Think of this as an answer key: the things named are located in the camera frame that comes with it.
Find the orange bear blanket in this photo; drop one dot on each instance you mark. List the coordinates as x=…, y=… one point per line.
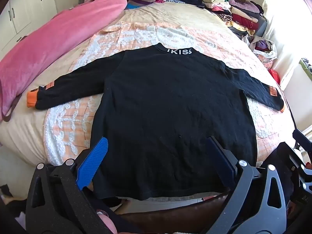
x=151, y=34

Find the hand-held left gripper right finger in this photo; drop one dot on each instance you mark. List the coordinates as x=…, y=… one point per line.
x=220, y=162

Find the pink blanket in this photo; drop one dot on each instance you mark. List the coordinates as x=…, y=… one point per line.
x=61, y=43

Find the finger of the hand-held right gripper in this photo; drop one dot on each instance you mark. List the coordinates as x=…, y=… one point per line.
x=303, y=139

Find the green cloth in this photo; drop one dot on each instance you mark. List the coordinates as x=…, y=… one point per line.
x=306, y=67

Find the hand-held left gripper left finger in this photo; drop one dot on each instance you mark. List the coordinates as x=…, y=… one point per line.
x=93, y=160

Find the red bag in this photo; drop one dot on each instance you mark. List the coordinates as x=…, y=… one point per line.
x=275, y=75

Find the black sweater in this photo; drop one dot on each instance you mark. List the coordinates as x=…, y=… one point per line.
x=158, y=102

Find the beige bed sheet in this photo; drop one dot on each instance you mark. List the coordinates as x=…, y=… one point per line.
x=170, y=12

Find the white wardrobe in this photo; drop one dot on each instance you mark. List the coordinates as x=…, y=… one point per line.
x=24, y=9

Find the white curtain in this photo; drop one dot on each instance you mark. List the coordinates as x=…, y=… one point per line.
x=285, y=29

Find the pile of folded clothes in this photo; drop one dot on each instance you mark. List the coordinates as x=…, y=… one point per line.
x=243, y=17

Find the floral bag of clothes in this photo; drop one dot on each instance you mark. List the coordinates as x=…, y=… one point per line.
x=264, y=53

